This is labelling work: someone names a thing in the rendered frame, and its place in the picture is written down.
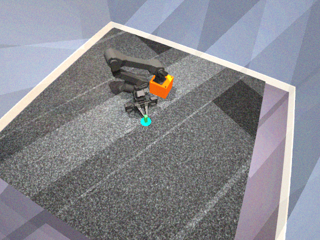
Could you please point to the cyan circle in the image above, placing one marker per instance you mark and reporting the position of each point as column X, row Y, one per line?
column 147, row 123

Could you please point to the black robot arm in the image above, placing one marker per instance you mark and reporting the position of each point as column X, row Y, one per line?
column 134, row 83

